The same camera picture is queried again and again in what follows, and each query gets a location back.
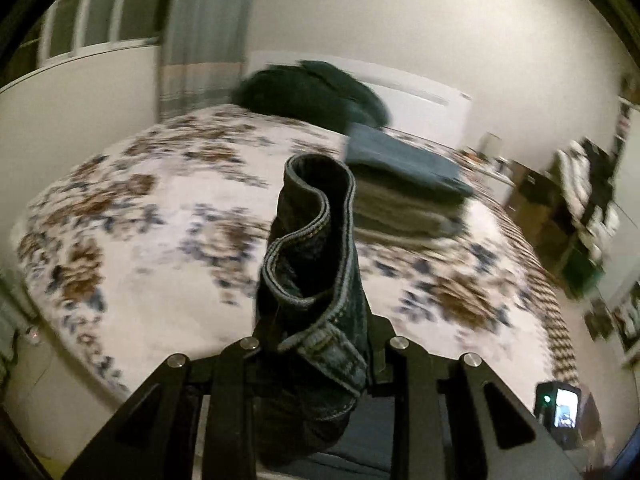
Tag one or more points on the folded grey pants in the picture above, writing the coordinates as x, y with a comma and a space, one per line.
400, 215

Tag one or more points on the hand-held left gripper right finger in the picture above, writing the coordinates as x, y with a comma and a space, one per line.
407, 385

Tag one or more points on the wooden nightstand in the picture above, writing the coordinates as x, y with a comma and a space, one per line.
532, 200

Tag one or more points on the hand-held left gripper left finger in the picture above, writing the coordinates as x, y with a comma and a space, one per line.
235, 385

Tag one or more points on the bed with floral cover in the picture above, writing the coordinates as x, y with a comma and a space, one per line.
165, 220

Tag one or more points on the white framed window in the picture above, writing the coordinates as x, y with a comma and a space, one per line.
95, 15

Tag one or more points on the white headboard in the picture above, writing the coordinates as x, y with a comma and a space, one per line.
425, 95

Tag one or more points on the folded blue pants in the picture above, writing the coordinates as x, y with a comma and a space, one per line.
400, 160

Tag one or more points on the cluttered shelf unit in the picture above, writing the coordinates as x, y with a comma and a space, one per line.
590, 210

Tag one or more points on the dark clothes pile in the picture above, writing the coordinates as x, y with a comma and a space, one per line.
310, 92

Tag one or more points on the dark blue denim pants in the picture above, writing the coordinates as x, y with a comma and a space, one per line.
320, 270

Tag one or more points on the grey striped curtain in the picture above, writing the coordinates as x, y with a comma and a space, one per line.
210, 35

